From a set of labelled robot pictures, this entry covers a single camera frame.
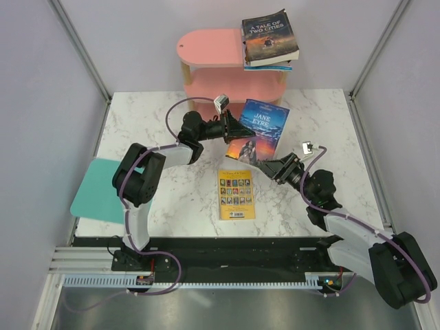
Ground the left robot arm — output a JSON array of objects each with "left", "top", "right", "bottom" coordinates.
[{"left": 112, "top": 110, "right": 256, "bottom": 270}]

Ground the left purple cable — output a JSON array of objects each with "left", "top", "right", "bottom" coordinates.
[{"left": 118, "top": 96, "right": 183, "bottom": 296}]

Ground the teal plastic file folder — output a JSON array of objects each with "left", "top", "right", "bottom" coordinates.
[{"left": 70, "top": 158, "right": 124, "bottom": 224}]

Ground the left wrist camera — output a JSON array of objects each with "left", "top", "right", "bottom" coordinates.
[{"left": 213, "top": 94, "right": 230, "bottom": 113}]

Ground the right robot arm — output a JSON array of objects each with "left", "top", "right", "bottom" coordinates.
[{"left": 256, "top": 153, "right": 438, "bottom": 309}]

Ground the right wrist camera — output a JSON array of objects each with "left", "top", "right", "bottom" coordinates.
[{"left": 302, "top": 141, "right": 316, "bottom": 156}]

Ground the yellow paperback book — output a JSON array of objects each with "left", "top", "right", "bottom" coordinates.
[{"left": 217, "top": 170, "right": 256, "bottom": 221}]

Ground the purple cable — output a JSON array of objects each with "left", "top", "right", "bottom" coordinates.
[
  {"left": 298, "top": 144, "right": 433, "bottom": 305},
  {"left": 118, "top": 96, "right": 183, "bottom": 296}
]

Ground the dog picture book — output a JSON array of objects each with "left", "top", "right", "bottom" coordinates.
[{"left": 241, "top": 29, "right": 296, "bottom": 72}]

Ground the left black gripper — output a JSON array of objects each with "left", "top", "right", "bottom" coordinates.
[{"left": 197, "top": 109, "right": 256, "bottom": 145}]

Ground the Jane Eyre book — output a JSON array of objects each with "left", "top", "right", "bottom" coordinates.
[{"left": 225, "top": 99, "right": 289, "bottom": 166}]

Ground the white slotted cable duct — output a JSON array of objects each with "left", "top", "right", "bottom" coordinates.
[{"left": 63, "top": 274, "right": 343, "bottom": 289}]

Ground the brown Edward Tulane book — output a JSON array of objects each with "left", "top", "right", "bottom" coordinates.
[{"left": 242, "top": 37, "right": 293, "bottom": 68}]

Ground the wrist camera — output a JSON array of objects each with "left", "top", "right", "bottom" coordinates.
[
  {"left": 213, "top": 94, "right": 230, "bottom": 113},
  {"left": 302, "top": 141, "right": 316, "bottom": 156}
]

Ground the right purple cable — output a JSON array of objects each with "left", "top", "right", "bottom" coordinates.
[{"left": 298, "top": 144, "right": 433, "bottom": 305}]

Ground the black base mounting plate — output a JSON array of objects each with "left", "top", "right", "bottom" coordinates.
[{"left": 110, "top": 235, "right": 356, "bottom": 276}]

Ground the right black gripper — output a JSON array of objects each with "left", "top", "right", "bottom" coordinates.
[{"left": 254, "top": 153, "right": 317, "bottom": 204}]

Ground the Tale of Two Cities book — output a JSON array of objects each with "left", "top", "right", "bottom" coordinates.
[{"left": 241, "top": 9, "right": 300, "bottom": 67}]

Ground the pink three-tier shelf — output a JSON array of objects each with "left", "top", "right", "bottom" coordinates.
[{"left": 176, "top": 29, "right": 288, "bottom": 117}]

